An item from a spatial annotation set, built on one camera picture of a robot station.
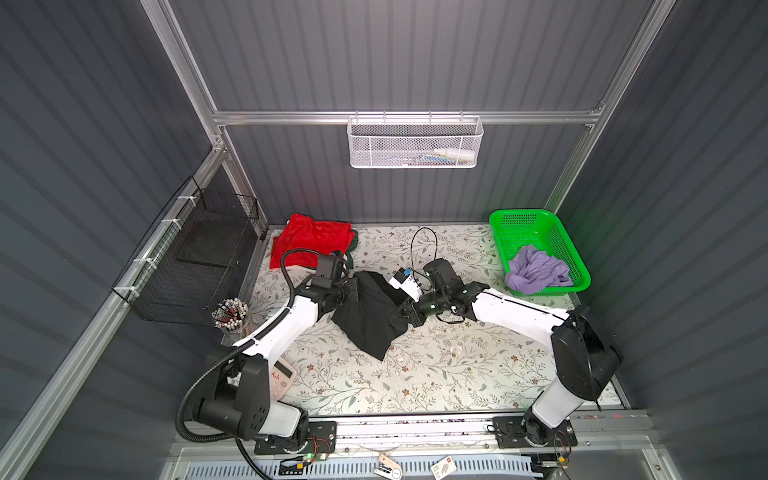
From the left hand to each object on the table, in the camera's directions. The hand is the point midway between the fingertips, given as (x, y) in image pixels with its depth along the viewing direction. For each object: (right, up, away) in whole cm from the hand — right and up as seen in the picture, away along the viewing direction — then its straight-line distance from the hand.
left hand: (354, 286), depth 88 cm
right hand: (+12, -8, -7) cm, 16 cm away
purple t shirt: (+60, +4, +12) cm, 61 cm away
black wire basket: (-39, +9, -14) cm, 43 cm away
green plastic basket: (+60, +19, +27) cm, 69 cm away
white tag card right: (+23, -40, -19) cm, 50 cm away
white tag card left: (+10, -40, -21) cm, 46 cm away
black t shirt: (+4, -9, -5) cm, 11 cm away
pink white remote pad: (-19, -24, -7) cm, 31 cm away
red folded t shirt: (-23, +18, +23) cm, 37 cm away
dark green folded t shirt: (-3, +14, +24) cm, 28 cm away
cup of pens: (-31, -6, -11) cm, 33 cm away
